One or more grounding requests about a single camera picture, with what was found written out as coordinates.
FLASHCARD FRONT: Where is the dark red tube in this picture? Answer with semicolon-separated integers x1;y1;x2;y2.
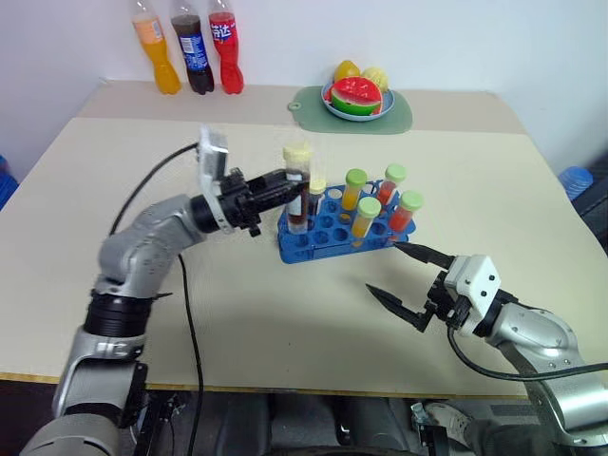
282;142;315;237
308;179;330;230

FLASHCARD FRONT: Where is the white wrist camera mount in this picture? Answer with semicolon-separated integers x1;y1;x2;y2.
196;123;235;235
443;254;503;339

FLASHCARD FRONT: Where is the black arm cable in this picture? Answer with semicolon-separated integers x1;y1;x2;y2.
107;142;206;456
446;326;608;382

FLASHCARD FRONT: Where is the red tube, green cap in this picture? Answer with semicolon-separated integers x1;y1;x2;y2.
389;190;426;235
376;162;409;206

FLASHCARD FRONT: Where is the yellow toy lemon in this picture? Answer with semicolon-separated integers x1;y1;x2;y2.
360;66;392;94

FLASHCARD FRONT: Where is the black chair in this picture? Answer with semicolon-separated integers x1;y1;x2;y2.
569;159;608;241

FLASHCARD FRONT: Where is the cola bottle, blue label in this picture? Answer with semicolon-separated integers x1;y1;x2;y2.
169;0;216;96

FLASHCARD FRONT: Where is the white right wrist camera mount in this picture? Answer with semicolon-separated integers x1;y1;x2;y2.
443;254;503;339

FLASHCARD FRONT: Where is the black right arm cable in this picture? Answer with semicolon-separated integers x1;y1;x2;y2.
446;326;608;382

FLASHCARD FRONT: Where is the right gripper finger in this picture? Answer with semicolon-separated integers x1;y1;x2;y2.
364;282;437;334
393;240;457;272

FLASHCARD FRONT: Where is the toy watermelon slice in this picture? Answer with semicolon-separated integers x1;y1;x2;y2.
329;75;384;117

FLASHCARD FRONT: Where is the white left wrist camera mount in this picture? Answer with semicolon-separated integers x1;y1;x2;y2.
196;123;235;235

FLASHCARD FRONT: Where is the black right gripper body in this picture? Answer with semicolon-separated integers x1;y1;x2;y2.
425;267;472;333

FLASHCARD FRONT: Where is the light blue plate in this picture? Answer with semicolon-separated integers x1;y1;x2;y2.
321;81;396;123

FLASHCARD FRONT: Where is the white shoe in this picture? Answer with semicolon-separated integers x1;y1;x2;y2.
409;400;477;448

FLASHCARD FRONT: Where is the blue plastic stool stack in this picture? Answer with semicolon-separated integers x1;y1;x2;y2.
0;154;21;213
557;165;596;201

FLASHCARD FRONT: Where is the orange soda bottle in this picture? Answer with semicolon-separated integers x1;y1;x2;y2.
131;0;183;96

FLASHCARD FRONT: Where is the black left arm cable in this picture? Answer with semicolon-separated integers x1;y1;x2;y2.
107;142;206;456

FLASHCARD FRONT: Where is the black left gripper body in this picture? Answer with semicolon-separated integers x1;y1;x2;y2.
218;167;268;239

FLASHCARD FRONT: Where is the red soda bottle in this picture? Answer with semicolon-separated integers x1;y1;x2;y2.
207;0;246;95

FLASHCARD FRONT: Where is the yellow tube, green cap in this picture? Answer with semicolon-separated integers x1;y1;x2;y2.
351;196;383;239
340;168;369;213

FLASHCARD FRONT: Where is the blue test tube rack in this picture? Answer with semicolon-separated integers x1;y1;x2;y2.
276;177;417;265

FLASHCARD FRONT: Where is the yellow toy pepper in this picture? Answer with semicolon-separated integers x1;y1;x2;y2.
332;59;363;85

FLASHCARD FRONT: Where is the green cutting board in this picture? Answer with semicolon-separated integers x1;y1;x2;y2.
288;85;414;136

